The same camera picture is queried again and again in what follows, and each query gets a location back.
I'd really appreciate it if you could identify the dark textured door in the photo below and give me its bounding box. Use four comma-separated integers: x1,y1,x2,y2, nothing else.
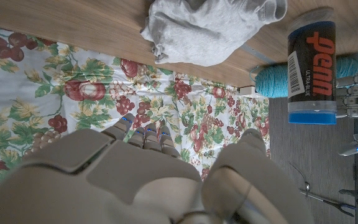
268,96,357,224

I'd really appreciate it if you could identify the grey shirt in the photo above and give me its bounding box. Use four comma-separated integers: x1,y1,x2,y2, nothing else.
140,0,288,67

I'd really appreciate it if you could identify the teal yarn skein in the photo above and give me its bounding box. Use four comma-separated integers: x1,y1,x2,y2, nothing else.
254,54,358,99

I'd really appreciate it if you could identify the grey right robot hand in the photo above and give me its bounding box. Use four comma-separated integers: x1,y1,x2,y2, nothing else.
0,113,315,224

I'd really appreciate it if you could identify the floral fruit print backdrop cloth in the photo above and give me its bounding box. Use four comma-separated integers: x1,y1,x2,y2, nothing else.
0,23,272,200

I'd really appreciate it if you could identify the tennis ball can blue lid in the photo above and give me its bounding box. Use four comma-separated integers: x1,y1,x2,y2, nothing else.
287,7,337,125

